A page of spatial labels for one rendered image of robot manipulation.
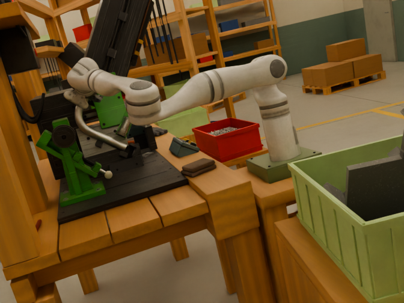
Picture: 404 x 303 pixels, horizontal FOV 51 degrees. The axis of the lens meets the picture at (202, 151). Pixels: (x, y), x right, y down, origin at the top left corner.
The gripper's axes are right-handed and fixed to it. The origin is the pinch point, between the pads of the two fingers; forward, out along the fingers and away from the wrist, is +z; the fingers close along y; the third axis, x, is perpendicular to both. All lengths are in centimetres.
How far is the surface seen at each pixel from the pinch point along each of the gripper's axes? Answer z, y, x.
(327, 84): 464, -258, -303
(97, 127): 5.1, -9.2, 8.2
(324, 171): -66, -71, -3
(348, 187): -94, -64, 6
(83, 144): 4.6, -8.4, 16.9
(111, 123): 3.0, -13.4, 4.4
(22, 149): -19.2, 5.4, 29.7
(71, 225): -35, -21, 42
